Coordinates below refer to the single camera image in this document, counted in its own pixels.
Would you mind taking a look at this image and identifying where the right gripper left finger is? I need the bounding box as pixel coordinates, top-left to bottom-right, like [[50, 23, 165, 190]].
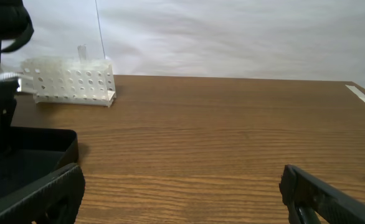
[[0, 163, 86, 224]]

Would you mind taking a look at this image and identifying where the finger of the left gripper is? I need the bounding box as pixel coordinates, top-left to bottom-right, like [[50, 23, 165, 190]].
[[0, 105, 16, 153]]

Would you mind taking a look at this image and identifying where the clear test tube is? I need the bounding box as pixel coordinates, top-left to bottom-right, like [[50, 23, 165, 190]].
[[77, 44, 88, 63]]

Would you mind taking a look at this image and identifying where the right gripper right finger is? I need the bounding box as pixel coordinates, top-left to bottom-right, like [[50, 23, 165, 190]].
[[278, 164, 365, 224]]

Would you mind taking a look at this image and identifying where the white test tube rack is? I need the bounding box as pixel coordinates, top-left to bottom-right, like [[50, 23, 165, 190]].
[[20, 55, 117, 108]]

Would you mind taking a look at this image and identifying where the black tray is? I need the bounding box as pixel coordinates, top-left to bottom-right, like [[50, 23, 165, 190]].
[[0, 125, 80, 212]]

